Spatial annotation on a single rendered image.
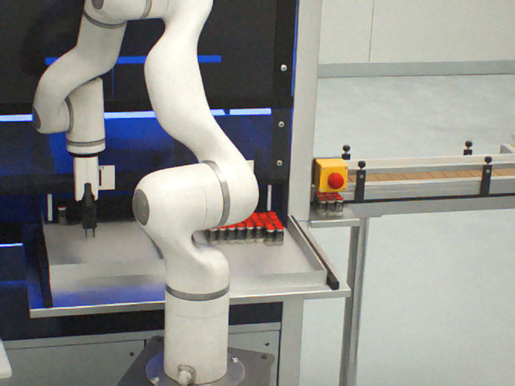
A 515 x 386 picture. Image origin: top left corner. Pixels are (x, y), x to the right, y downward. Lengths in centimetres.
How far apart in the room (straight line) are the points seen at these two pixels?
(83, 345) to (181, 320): 85
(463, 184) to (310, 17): 69
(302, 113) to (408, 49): 513
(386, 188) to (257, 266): 57
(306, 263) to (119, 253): 43
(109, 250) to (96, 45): 58
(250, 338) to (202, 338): 89
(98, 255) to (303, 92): 63
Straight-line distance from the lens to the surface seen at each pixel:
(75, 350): 298
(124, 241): 278
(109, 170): 279
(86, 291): 254
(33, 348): 297
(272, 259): 271
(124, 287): 256
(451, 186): 316
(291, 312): 304
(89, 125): 250
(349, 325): 328
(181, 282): 211
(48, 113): 244
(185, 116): 208
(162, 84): 209
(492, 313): 460
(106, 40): 236
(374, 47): 786
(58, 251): 273
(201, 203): 204
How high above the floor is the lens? 197
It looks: 21 degrees down
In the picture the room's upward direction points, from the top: 3 degrees clockwise
